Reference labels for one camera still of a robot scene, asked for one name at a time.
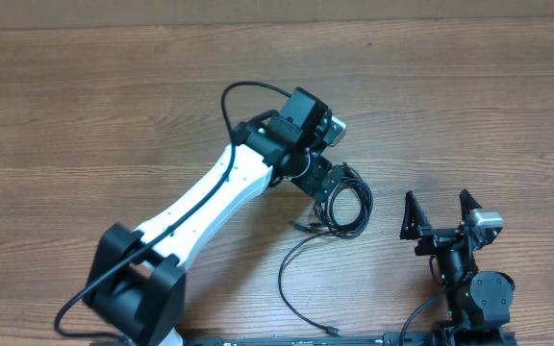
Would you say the thin black usb cable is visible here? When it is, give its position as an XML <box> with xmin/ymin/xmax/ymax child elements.
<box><xmin>277</xmin><ymin>230</ymin><xmax>341</xmax><ymax>336</ymax></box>

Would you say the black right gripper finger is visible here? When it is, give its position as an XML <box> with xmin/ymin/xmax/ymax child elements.
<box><xmin>400</xmin><ymin>190</ymin><xmax>432</xmax><ymax>240</ymax></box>
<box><xmin>459</xmin><ymin>189</ymin><xmax>481</xmax><ymax>224</ymax></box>

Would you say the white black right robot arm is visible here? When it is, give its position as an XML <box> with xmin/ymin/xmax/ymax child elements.
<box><xmin>395</xmin><ymin>189</ymin><xmax>517</xmax><ymax>346</ymax></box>

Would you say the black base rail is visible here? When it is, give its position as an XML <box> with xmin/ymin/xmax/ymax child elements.
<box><xmin>89</xmin><ymin>332</ymin><xmax>518</xmax><ymax>346</ymax></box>

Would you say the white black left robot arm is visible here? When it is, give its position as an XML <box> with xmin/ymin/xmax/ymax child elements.
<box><xmin>83</xmin><ymin>87</ymin><xmax>346</xmax><ymax>345</ymax></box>

